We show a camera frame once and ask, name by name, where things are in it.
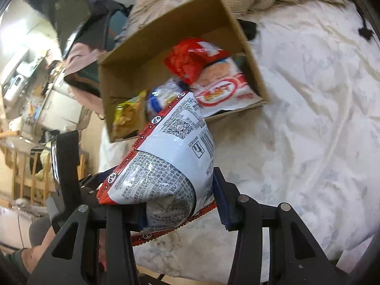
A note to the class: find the white kitchen cabinet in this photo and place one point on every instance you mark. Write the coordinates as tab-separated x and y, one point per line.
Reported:
63	104

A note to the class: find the yellow green chips packet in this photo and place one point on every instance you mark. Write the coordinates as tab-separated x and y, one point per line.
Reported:
127	115

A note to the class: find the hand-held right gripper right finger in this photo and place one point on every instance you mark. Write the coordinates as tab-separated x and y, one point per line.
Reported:
223	202

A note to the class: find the person's left forearm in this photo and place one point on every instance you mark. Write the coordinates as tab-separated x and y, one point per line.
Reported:
32	258

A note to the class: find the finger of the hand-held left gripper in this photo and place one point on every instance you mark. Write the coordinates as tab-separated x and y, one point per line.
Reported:
66	166

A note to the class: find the grey trousers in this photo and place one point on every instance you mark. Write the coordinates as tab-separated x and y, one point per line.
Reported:
43	230

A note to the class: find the brown cardboard box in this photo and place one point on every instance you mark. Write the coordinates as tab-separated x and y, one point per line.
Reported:
142	50

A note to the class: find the red snack packet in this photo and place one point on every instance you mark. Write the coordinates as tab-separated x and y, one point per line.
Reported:
190	59

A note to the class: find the pink cloth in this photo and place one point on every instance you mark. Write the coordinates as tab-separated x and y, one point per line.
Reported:
83	62

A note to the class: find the small dark cloth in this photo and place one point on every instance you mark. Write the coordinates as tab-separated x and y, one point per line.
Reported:
248	29

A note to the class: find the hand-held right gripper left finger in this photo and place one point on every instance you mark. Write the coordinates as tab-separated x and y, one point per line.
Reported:
118	239

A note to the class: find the black plastic bag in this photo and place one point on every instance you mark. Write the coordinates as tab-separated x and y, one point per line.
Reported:
50	12

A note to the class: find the white red-edged snack packet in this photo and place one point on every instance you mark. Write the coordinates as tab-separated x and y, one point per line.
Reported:
172	154

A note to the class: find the white blue snack packet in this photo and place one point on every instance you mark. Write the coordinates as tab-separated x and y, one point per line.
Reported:
161	98

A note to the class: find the white red-label snack packet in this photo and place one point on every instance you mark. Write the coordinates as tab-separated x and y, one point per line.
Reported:
225	89

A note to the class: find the wooden chair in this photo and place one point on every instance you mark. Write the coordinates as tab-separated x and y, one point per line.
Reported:
26	175

